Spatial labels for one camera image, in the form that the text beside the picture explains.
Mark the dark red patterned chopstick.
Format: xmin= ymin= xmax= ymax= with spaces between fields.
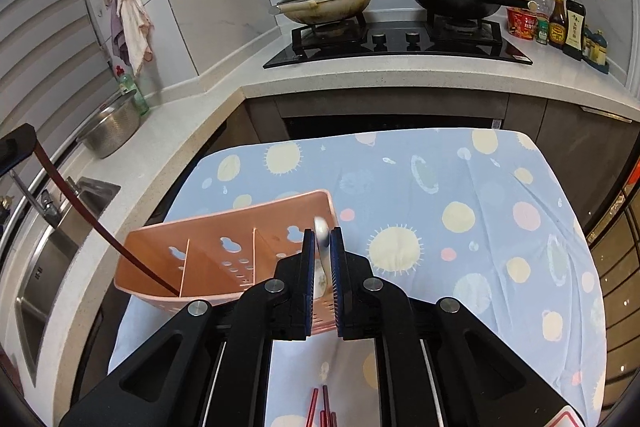
xmin=34 ymin=141 xmax=179 ymax=296

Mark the white ceramic soup spoon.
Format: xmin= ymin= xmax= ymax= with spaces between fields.
xmin=314 ymin=217 xmax=331 ymax=299

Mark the chrome kitchen faucet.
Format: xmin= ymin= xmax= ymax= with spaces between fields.
xmin=0 ymin=166 xmax=64 ymax=233

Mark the bright red chopstick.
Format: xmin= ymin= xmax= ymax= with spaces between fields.
xmin=305 ymin=388 xmax=319 ymax=427

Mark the pink perforated utensil holder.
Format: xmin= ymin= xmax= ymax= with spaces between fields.
xmin=114 ymin=190 xmax=337 ymax=314

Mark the steel mixing bowl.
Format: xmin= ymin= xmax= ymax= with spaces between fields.
xmin=77 ymin=92 xmax=141 ymax=159

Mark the stainless steel sink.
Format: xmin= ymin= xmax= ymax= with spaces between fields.
xmin=15 ymin=188 xmax=129 ymax=401

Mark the green dish soap bottle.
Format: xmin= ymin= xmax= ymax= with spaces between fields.
xmin=115 ymin=65 xmax=150 ymax=116

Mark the blue dotted tablecloth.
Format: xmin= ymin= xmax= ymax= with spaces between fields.
xmin=106 ymin=126 xmax=609 ymax=427

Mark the hanging white pink towel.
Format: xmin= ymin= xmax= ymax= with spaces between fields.
xmin=110 ymin=0 xmax=154 ymax=77

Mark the black gas stove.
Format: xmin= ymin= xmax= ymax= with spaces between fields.
xmin=264 ymin=15 xmax=533 ymax=68

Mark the beige wok with lid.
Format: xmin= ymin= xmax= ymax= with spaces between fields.
xmin=270 ymin=0 xmax=371 ymax=26

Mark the red instant noodle cup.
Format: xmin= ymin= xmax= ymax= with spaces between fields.
xmin=506 ymin=6 xmax=538 ymax=40

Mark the dark soy sauce bottle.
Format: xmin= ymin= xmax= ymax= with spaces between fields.
xmin=563 ymin=0 xmax=586 ymax=61

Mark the brown sauce bottle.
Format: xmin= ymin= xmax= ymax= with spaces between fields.
xmin=548 ymin=0 xmax=566 ymax=49

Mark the teal condiment rack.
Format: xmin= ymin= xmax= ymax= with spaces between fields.
xmin=582 ymin=26 xmax=610 ymax=75

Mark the clear oil bottle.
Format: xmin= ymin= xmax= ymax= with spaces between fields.
xmin=533 ymin=0 xmax=553 ymax=46

